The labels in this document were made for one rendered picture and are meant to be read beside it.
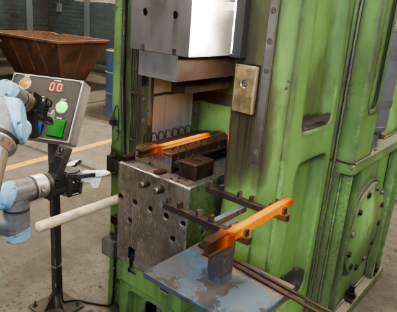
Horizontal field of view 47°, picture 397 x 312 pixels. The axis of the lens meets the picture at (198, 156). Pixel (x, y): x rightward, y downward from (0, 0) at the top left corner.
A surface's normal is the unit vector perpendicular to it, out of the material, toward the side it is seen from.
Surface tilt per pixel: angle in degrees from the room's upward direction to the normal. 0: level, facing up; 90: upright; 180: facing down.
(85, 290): 0
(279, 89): 90
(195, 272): 0
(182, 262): 0
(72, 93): 60
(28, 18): 90
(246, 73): 90
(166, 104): 90
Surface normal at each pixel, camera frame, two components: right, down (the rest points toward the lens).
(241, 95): -0.62, 0.20
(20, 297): 0.07, -0.95
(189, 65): 0.78, 0.25
